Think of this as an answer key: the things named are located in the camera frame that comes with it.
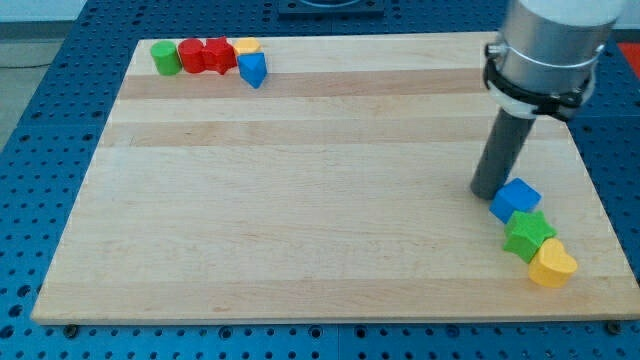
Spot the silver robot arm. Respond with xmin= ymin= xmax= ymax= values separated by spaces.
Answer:
xmin=483 ymin=0 xmax=626 ymax=122

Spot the yellow hexagon block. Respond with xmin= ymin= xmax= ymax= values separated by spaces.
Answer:
xmin=233 ymin=37 xmax=262 ymax=56

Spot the red star block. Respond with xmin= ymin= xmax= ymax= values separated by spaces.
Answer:
xmin=202 ymin=36 xmax=237 ymax=75

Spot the green star block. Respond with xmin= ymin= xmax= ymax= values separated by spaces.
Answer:
xmin=503 ymin=211 xmax=557 ymax=263

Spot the wooden board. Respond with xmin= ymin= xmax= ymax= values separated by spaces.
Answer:
xmin=31 ymin=32 xmax=639 ymax=325

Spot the blue triangle block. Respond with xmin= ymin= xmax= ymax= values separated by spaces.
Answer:
xmin=237 ymin=52 xmax=267 ymax=89

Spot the red cylinder block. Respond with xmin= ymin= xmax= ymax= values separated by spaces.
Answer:
xmin=178 ymin=38 xmax=206 ymax=74

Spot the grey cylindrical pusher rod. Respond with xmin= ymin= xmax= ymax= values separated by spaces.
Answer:
xmin=470 ymin=109 xmax=535 ymax=200

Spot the blue cube block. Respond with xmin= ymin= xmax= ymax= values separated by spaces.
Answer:
xmin=489 ymin=178 xmax=542 ymax=223

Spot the green cylinder block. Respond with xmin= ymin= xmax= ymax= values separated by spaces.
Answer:
xmin=150 ymin=40 xmax=182 ymax=76

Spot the yellow heart block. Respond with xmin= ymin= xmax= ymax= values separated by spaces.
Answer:
xmin=528 ymin=238 xmax=579 ymax=288

